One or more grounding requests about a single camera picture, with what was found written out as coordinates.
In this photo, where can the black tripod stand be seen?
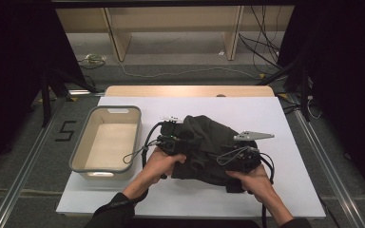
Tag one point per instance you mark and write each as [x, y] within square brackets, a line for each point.
[304, 95]
[46, 101]

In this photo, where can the person's left hand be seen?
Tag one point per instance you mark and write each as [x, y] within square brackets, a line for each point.
[158, 167]

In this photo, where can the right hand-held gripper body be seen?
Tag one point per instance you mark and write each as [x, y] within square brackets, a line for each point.
[253, 135]

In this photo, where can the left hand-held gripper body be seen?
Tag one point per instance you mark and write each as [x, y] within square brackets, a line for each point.
[171, 139]

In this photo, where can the person's right hand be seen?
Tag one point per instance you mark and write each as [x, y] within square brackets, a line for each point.
[256, 185]

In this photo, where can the person's dark clothing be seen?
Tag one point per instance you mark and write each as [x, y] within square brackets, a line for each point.
[187, 224]

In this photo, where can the black curtain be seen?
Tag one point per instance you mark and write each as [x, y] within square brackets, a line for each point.
[12, 63]
[345, 79]

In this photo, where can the light wooden shelf unit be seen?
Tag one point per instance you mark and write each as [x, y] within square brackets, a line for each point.
[120, 38]

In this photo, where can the beige basket with grey rim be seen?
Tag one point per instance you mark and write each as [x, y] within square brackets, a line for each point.
[111, 145]

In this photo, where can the white board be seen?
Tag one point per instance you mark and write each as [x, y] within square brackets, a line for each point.
[202, 107]

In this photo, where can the dark grey garment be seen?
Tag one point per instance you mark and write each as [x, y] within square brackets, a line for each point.
[206, 142]

